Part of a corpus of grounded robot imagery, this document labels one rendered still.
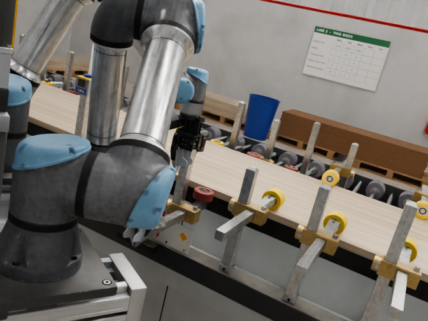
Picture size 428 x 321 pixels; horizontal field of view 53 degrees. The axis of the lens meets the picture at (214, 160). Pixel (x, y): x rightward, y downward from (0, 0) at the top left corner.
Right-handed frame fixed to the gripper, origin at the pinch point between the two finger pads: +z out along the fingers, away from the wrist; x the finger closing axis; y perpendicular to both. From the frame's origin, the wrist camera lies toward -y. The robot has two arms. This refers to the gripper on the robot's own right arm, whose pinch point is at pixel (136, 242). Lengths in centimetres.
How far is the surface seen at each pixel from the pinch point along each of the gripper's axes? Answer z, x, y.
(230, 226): -13.4, 25.6, -9.2
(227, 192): -7, 6, -51
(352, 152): -24, 39, -137
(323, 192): -28, 46, -28
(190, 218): -1.7, 3.5, -27.5
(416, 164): 48, 83, -620
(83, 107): -27, -54, -28
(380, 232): -8, 66, -73
